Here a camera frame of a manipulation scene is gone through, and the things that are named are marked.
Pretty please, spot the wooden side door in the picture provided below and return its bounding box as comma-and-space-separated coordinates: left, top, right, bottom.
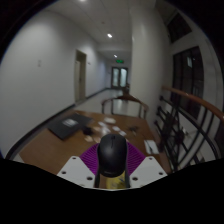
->
73, 49, 88, 104

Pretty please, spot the small white box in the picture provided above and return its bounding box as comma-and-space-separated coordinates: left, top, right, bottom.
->
103, 117, 117, 125

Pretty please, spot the glass double door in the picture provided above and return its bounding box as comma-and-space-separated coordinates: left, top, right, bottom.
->
110, 66, 129, 90

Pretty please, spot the black computer mouse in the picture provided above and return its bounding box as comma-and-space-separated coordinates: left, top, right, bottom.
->
96, 133, 129, 179

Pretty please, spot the wooden armchair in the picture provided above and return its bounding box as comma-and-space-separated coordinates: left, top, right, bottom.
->
100, 94, 150, 120

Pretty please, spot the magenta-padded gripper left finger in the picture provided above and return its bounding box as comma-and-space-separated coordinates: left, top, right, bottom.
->
56, 143, 102, 189

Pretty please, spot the black cable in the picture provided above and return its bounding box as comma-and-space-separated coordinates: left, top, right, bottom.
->
128, 125, 141, 134

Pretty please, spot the small black box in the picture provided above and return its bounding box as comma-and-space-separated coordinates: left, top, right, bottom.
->
82, 125, 94, 136

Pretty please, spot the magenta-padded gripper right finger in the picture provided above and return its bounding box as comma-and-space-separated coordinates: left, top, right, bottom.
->
124, 142, 168, 190

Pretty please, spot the black railing with wooden handrail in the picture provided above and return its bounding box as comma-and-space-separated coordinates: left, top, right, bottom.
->
153, 85, 224, 173

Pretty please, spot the distant wooden chair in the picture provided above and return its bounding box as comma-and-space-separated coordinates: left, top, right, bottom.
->
122, 83, 131, 95

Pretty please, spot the dark framed window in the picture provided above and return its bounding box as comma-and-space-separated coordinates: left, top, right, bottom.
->
171, 46, 205, 119

